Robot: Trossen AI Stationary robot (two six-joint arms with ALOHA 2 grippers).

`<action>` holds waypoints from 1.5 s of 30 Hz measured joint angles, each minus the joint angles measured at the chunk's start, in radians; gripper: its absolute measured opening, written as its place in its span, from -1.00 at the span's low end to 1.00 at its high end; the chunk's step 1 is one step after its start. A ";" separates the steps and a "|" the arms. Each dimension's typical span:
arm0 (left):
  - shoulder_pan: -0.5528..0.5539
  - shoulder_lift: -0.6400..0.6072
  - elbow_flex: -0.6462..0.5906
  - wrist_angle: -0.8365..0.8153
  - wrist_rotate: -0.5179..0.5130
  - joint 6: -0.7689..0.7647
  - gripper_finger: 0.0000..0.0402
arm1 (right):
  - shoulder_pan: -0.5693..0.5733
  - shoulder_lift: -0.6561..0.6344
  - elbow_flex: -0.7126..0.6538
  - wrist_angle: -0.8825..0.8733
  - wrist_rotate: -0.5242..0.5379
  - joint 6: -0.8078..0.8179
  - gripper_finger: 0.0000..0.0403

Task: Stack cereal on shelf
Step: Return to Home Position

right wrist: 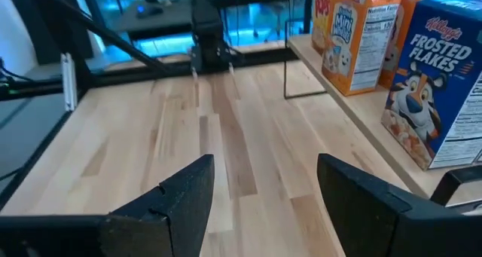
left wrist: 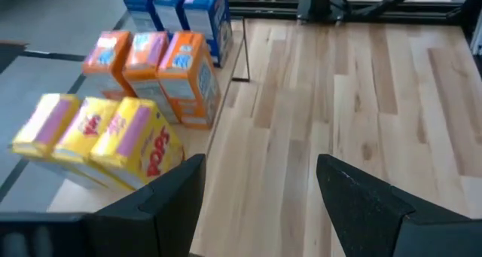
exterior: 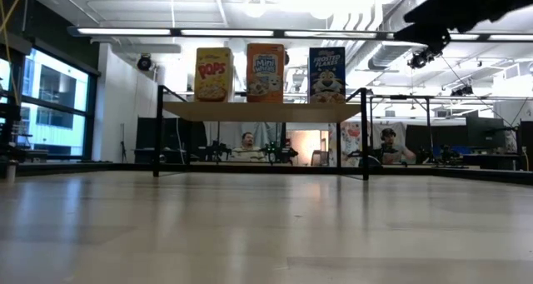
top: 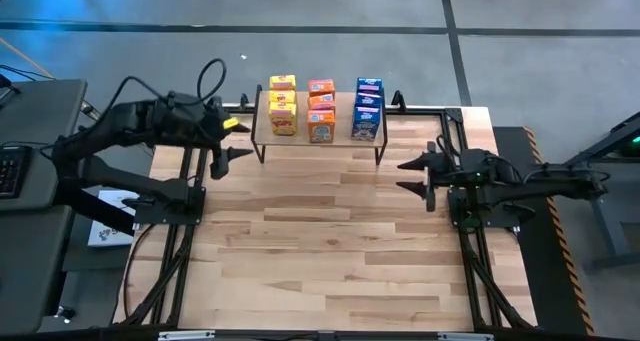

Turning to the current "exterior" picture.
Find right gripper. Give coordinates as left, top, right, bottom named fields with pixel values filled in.
left=393, top=0, right=507, bottom=56

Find blue Frosted Flakes cereal box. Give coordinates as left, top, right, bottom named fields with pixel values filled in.
left=308, top=46, right=347, bottom=105

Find orange Mini-Wheats cereal box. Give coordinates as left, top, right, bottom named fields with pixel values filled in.
left=246, top=42, right=286, bottom=105

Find yellow Corn Pops cereal box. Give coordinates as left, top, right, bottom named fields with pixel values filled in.
left=193, top=47, right=236, bottom=103

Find wooden shelf black metal legs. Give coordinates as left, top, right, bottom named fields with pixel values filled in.
left=152, top=85, right=371, bottom=182

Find black ceiling spotlight cluster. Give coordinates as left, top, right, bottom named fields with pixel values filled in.
left=449, top=83, right=475, bottom=97
left=406, top=48, right=436, bottom=71

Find black metal rack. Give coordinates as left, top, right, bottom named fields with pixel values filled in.
left=368, top=94, right=436, bottom=168

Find white curtain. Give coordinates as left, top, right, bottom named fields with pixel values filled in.
left=370, top=122, right=408, bottom=165

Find black monitor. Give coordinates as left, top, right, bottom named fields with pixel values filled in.
left=465, top=116, right=506, bottom=150

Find person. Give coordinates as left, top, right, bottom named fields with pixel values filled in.
left=376, top=127, right=417, bottom=166
left=228, top=132, right=267, bottom=163

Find colourful printed banner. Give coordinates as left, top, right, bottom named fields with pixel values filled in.
left=328, top=121, right=372, bottom=168

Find long ceiling light strip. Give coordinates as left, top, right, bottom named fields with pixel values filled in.
left=178, top=27, right=533, bottom=43

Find ceiling light panel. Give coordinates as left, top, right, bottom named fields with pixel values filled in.
left=66, top=24, right=172, bottom=37

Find thin black tripod stand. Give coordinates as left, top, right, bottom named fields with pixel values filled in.
left=118, top=122, right=128, bottom=164

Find large black-framed window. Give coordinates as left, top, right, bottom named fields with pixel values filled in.
left=0, top=46, right=101, bottom=162

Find small white cup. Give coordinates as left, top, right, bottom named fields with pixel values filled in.
left=2, top=158, right=18, bottom=182

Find silver ventilation duct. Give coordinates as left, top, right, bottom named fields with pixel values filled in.
left=339, top=0, right=421, bottom=82

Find black metal table frame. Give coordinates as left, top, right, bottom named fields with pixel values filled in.
left=16, top=162, right=533, bottom=186

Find black round wall speaker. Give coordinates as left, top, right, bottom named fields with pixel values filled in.
left=137, top=53, right=153, bottom=72

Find yellow cable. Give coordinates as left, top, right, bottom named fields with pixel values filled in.
left=0, top=0, right=27, bottom=107

